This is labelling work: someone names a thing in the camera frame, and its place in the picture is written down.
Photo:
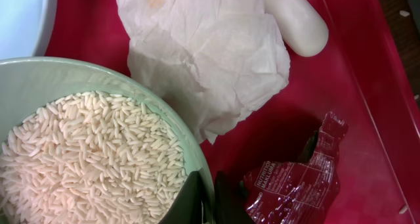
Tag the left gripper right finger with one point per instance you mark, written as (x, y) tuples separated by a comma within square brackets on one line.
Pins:
[(228, 208)]

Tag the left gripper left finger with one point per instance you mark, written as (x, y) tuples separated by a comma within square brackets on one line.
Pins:
[(187, 207)]

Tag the white rice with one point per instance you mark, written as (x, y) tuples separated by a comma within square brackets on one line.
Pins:
[(91, 157)]

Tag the green bowl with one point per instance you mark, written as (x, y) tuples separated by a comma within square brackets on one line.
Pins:
[(31, 82)]

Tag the red snack wrapper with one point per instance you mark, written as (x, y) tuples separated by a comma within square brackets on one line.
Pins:
[(300, 191)]

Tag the crumpled white napkin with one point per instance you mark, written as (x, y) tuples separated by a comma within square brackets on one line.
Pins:
[(214, 62)]

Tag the red serving tray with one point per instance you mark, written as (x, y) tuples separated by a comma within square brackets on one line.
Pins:
[(359, 77)]

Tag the white plastic spoon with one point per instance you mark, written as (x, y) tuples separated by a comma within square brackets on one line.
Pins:
[(301, 27)]

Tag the light blue plate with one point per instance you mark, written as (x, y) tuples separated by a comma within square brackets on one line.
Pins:
[(26, 27)]

